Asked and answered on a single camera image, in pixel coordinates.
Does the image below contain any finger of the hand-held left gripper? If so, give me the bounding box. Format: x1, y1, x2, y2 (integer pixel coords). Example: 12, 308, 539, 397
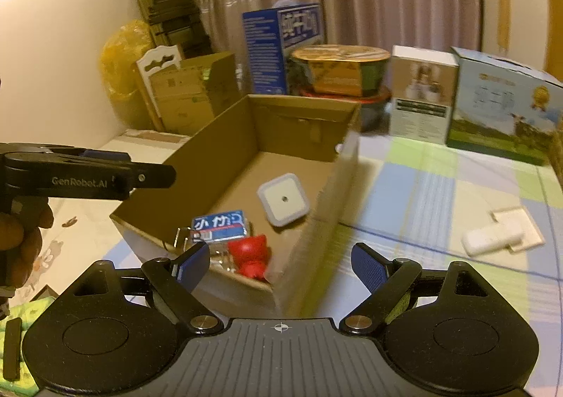
4, 152, 177, 200
0, 142, 133, 161

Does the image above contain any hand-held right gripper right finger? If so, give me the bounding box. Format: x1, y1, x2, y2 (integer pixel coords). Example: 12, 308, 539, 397
341, 242, 489, 336

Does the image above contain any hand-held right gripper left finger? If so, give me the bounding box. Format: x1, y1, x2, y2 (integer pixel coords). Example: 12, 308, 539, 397
72, 241, 221, 336

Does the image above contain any blue label plastic pack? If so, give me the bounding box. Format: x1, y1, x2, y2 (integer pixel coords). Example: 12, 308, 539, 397
192, 209, 251, 257

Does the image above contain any red toy figure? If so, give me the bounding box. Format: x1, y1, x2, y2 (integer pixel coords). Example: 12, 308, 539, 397
226, 235, 271, 280

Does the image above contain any white square night light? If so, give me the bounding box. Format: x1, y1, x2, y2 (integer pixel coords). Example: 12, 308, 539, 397
257, 173, 311, 227

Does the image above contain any brown cardboard box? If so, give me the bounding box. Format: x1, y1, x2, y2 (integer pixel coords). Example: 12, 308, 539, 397
109, 94, 362, 319

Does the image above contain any person's left hand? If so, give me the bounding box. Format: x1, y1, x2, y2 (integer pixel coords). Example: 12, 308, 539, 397
0, 199, 54, 288

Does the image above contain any yellow plastic bag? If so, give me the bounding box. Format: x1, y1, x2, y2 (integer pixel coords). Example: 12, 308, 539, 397
100, 19, 154, 132

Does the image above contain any printed cardboard storage box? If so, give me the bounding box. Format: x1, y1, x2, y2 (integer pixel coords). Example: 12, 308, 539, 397
150, 52, 242, 136

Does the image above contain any green patterned cloth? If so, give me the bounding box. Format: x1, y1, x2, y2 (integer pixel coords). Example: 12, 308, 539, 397
0, 295, 58, 384

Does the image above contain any white chair back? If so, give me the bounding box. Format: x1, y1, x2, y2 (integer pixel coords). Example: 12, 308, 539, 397
136, 44, 185, 132

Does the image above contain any white plastic case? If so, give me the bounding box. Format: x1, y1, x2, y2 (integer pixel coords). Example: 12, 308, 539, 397
462, 221, 525, 257

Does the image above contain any dark folding step ladder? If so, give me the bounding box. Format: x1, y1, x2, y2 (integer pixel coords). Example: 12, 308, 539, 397
134, 0, 216, 59

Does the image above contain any red instant noodle bowl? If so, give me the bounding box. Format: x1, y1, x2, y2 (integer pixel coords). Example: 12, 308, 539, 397
299, 85, 392, 134

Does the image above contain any white flat tray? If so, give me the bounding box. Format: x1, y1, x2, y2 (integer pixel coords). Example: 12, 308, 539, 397
490, 206, 546, 254

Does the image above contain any white product box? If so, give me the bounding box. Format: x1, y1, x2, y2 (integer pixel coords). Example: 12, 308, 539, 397
389, 45, 459, 145

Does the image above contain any dark blue milk carton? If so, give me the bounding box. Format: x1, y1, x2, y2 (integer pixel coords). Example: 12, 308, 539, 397
242, 2, 326, 96

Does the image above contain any large blue green milk carton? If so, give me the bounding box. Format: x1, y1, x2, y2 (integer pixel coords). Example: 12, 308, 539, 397
445, 46, 563, 167

